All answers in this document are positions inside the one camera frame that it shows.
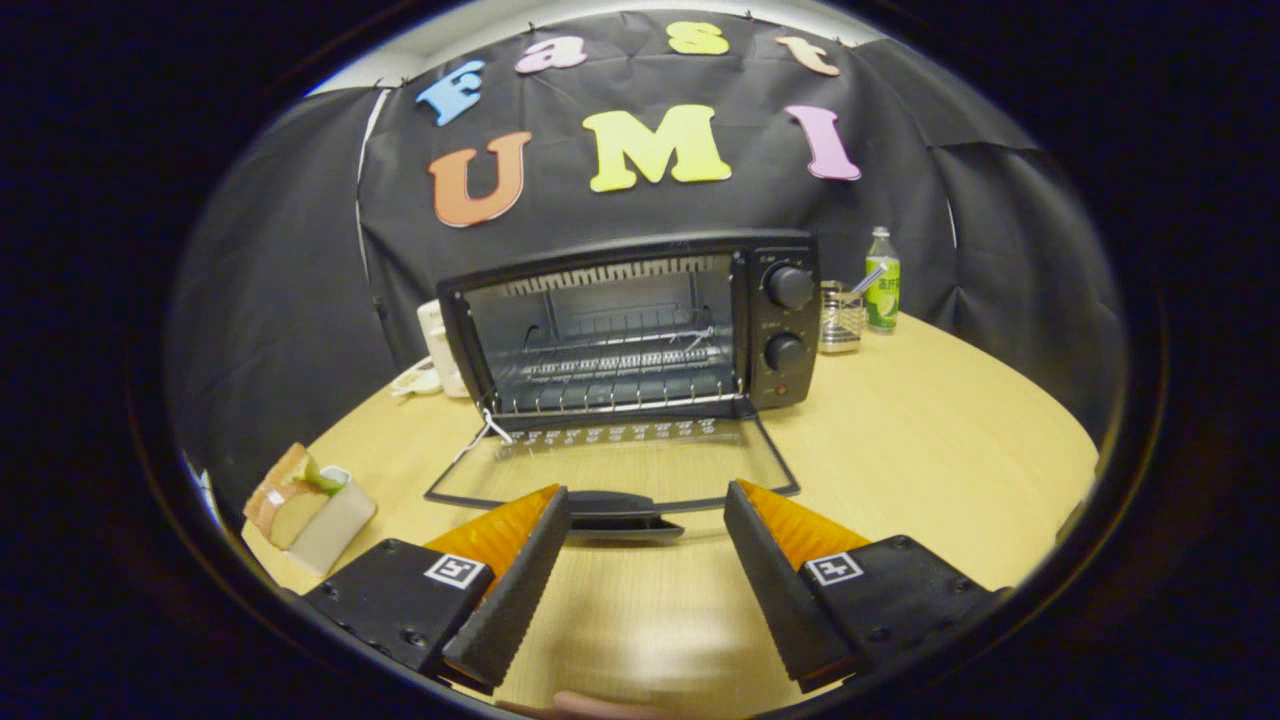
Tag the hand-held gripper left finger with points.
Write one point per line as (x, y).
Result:
(515, 595)

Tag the white pop-up toaster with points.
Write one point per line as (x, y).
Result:
(440, 345)

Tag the clear glass jar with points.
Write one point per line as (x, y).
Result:
(840, 325)

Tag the toasted sandwich with lettuce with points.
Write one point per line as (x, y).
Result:
(285, 500)

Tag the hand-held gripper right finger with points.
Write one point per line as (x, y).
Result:
(775, 590)

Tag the green label drink bottle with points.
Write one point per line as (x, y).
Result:
(882, 285)

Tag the black backdrop cloth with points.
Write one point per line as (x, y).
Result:
(300, 230)

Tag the black toaster oven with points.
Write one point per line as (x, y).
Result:
(780, 320)

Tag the white plastic sandwich holder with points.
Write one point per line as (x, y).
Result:
(335, 525)

